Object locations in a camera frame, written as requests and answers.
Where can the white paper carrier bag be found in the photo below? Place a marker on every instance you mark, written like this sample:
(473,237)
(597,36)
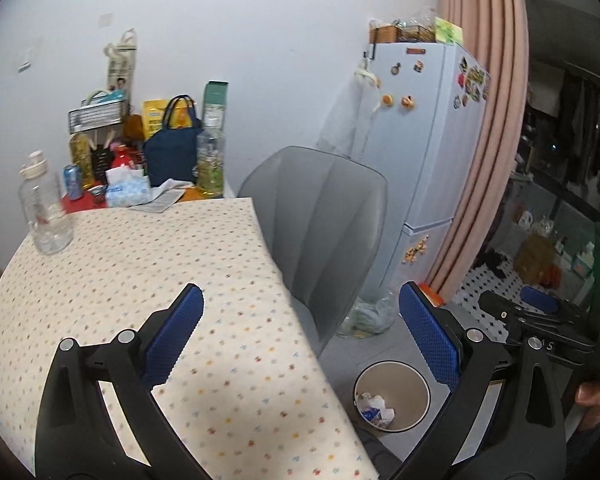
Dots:
(121,61)

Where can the clear water jug white lid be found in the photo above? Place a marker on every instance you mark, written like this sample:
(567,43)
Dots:
(49,225)

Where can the person's right hand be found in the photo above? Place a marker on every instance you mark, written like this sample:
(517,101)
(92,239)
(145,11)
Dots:
(588,398)

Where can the large tea bottle right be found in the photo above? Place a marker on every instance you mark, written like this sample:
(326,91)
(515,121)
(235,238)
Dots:
(210,158)

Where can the white papers on table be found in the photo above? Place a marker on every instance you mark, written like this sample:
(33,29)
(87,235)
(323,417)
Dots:
(164,196)

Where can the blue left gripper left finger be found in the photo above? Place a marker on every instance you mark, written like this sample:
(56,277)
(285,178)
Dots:
(165,334)

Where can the blue tissue pack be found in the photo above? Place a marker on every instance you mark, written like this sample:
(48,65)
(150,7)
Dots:
(127,187)

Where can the grey upholstered chair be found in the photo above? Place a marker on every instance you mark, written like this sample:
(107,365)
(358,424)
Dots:
(321,216)

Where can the blue drink can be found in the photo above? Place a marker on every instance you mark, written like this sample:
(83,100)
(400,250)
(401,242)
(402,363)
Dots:
(73,182)

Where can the black wire basket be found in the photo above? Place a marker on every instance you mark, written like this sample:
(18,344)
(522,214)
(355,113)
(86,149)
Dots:
(97,116)

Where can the basket on fridge top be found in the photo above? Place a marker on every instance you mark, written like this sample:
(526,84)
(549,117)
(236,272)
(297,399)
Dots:
(400,31)

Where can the white trash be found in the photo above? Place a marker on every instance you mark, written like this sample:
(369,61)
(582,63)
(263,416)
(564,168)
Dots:
(374,410)

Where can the beige round trash bin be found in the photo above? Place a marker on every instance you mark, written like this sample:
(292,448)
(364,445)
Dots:
(403,388)

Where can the green tall box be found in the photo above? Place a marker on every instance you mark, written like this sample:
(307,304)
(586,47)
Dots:
(215,100)

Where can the floral dotted tablecloth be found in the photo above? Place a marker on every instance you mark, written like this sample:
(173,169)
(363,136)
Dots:
(247,398)

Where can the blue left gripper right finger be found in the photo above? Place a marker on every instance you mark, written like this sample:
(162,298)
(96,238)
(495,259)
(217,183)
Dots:
(440,351)

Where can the tea bottle left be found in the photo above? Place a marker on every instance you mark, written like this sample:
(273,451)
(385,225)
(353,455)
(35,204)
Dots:
(81,156)

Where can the navy blue tote bag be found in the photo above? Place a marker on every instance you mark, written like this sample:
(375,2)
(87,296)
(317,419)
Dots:
(172,153)

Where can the white refrigerator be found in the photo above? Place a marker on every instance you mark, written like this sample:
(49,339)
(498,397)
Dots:
(413,113)

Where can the yellow snack packet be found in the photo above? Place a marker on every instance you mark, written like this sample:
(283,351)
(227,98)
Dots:
(154,110)

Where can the orange white cardboard box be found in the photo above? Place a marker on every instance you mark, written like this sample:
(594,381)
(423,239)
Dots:
(435,299)

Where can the clear plastic bag on floor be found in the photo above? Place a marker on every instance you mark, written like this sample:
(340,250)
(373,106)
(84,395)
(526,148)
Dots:
(368,319)

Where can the brown cardboard box on shelf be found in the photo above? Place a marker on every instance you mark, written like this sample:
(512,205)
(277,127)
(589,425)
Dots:
(534,258)

